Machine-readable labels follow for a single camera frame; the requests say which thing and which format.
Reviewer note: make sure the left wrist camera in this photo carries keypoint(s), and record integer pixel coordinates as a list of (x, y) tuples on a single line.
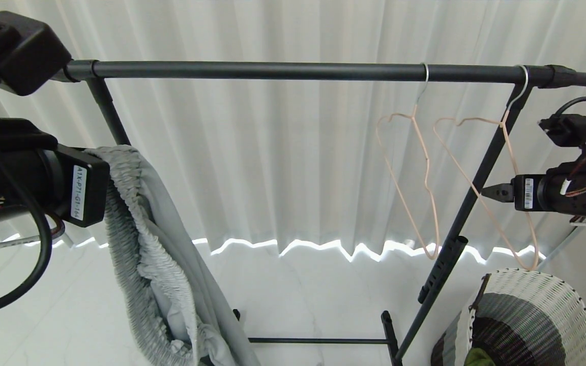
[(28, 51)]

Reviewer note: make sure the green garment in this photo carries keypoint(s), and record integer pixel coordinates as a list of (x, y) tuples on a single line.
[(478, 358)]

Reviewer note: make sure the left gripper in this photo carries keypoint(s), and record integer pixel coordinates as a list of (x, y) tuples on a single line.
[(87, 188)]

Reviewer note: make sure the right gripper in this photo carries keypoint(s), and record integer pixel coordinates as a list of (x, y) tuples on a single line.
[(542, 192)]

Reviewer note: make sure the pink clothes hanger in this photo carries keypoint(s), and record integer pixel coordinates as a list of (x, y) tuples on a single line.
[(504, 122), (414, 113)]

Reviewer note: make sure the white laundry basket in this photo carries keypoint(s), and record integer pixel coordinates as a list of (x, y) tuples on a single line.
[(537, 295)]

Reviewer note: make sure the white curtain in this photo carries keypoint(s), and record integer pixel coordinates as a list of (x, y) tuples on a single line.
[(272, 152)]

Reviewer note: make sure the black clothes rack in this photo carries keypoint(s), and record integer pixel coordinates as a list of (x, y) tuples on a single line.
[(272, 70)]

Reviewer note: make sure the pale grey shorts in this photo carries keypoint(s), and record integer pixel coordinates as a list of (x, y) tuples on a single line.
[(171, 244)]

